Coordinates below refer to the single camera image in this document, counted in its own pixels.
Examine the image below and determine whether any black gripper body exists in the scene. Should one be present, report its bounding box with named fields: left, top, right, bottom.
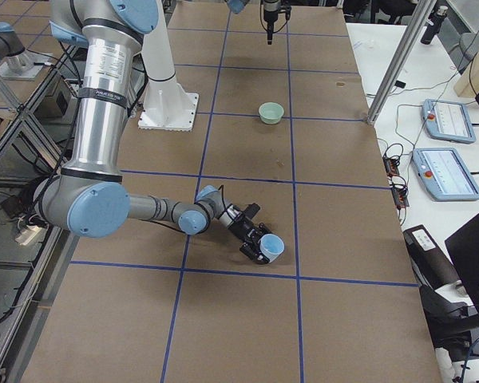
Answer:
left=262, top=10, right=279, bottom=34
left=228, top=221, right=261, bottom=251

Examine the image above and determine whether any light blue plastic cup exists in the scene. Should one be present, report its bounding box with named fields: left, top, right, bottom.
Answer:
left=259, top=234, right=285, bottom=263

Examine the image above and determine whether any mint green bowl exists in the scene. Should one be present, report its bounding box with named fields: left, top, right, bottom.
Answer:
left=258, top=102, right=284, bottom=124

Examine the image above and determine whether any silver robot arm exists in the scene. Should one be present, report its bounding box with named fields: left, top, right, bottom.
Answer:
left=226, top=0, right=284, bottom=45
left=34, top=1, right=284, bottom=264

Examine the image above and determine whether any black water bottle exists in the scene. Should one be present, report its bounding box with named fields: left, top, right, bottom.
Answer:
left=420, top=6, right=449, bottom=45

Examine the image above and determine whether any small circuit board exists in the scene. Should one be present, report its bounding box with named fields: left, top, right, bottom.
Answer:
left=382, top=155, right=409, bottom=210

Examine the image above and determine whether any near teach pendant tablet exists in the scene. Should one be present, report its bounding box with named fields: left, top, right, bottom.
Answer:
left=412, top=148, right=479, bottom=202

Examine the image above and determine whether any teach pendant tablet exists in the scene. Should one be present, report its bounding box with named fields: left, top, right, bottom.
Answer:
left=422, top=99, right=476, bottom=144
left=412, top=148, right=479, bottom=202

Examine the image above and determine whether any far teach pendant tablet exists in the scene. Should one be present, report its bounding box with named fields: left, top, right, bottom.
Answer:
left=422, top=99, right=476, bottom=144

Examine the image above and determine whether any black monitor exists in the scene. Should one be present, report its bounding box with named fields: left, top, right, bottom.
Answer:
left=445, top=213, right=479, bottom=313

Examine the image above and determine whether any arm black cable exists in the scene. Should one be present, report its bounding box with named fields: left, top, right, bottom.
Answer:
left=147, top=184, right=240, bottom=235
left=259, top=0, right=292, bottom=35

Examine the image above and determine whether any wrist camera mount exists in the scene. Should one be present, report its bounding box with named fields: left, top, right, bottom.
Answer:
left=233, top=203, right=260, bottom=223

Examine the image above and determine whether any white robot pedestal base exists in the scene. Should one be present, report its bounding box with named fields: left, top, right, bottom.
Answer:
left=139, top=1, right=199, bottom=132

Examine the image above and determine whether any aluminium frame post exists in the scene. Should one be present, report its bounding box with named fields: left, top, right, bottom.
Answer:
left=366, top=0, right=436, bottom=125

